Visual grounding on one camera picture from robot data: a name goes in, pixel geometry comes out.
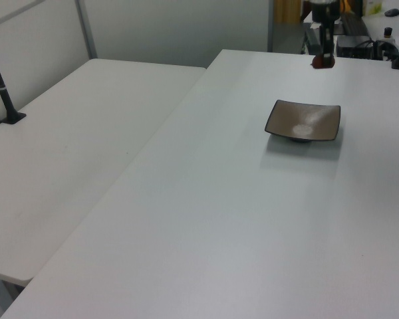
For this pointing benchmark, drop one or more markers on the grey metal partition post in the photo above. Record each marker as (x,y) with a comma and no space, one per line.
(86,30)

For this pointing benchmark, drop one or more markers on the small round reddish-brown food item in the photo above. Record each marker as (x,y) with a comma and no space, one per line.
(320,63)

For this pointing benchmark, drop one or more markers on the green and white box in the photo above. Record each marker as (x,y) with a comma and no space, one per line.
(374,7)

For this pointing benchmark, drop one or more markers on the black keyboard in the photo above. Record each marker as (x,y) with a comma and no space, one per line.
(354,24)

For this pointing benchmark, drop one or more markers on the black camera stand pole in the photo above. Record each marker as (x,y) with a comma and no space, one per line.
(1,96)

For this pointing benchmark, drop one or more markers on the yellow cabinet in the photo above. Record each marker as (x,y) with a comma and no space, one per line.
(287,10)

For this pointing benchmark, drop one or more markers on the dark computer mouse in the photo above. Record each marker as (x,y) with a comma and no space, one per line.
(392,12)

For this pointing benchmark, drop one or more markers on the square brown ceramic plate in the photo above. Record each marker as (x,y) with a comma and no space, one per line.
(302,121)

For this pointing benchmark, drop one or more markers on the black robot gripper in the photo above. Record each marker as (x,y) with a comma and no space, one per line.
(325,11)

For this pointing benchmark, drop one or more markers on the black power adapter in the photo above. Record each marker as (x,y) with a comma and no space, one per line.
(312,39)

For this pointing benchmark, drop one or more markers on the black electronics box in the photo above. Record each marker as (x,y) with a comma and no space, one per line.
(354,46)

